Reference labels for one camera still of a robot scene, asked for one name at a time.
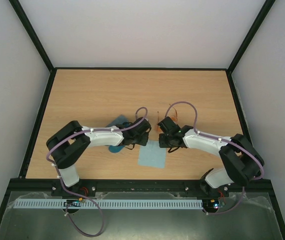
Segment black metal frame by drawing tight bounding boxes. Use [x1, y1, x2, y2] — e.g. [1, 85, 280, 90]
[0, 0, 285, 240]

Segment green glasses case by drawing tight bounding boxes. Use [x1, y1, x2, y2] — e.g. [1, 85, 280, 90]
[106, 114, 128, 128]

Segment light blue slotted cable duct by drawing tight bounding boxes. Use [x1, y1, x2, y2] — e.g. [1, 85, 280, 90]
[13, 199, 203, 210]

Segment blue transparent glasses case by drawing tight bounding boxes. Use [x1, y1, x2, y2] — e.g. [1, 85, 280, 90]
[108, 122, 131, 154]

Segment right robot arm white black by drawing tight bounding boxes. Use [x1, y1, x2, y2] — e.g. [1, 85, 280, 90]
[157, 117, 265, 196]

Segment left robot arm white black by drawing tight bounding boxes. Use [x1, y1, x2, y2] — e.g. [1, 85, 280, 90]
[46, 117, 152, 188]

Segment orange sunglasses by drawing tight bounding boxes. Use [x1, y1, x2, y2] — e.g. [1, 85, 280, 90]
[155, 107, 178, 134]

